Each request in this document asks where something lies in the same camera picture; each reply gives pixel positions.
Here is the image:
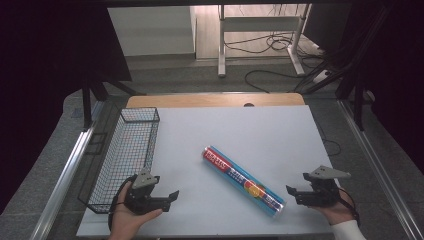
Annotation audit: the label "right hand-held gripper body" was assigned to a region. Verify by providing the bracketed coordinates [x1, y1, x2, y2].
[301, 165, 352, 208]

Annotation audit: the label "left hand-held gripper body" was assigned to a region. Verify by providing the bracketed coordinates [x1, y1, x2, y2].
[124, 169, 161, 215]

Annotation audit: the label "person's right hand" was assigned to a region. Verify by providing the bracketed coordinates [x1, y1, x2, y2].
[309, 189, 357, 226]

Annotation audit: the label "person's left hand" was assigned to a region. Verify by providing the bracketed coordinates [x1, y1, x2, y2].
[107, 181, 164, 240]

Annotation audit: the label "blue foil roll box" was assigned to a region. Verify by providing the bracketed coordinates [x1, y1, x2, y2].
[201, 145, 287, 218]

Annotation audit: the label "white table mat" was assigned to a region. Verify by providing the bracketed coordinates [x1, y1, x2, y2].
[76, 104, 335, 238]

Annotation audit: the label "black metal stand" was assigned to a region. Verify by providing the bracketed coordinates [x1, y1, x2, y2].
[80, 78, 148, 132]
[293, 4, 394, 132]

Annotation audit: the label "white power strip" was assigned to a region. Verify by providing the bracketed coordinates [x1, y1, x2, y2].
[312, 69, 332, 85]

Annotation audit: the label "black curtain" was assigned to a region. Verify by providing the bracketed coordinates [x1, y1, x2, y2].
[346, 0, 424, 166]
[0, 0, 133, 214]

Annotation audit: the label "white cabinet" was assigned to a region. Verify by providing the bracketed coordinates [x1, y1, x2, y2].
[107, 6, 198, 58]

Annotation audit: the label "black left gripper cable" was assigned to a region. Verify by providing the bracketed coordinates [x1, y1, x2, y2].
[107, 174, 138, 232]

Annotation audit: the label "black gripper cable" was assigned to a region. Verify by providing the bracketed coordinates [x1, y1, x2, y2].
[107, 174, 138, 232]
[337, 187, 362, 228]

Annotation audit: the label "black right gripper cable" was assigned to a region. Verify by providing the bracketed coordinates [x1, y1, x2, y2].
[337, 187, 362, 228]

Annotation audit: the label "black wire basket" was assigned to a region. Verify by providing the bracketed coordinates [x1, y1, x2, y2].
[77, 106, 161, 215]

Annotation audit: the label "aluminium rail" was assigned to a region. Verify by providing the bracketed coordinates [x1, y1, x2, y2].
[29, 99, 105, 240]
[337, 99, 424, 240]

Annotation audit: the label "black floor cables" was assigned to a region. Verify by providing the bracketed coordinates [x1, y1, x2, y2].
[223, 31, 334, 94]

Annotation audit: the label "white metal desk frame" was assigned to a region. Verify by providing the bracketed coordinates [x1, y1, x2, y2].
[217, 3, 313, 79]

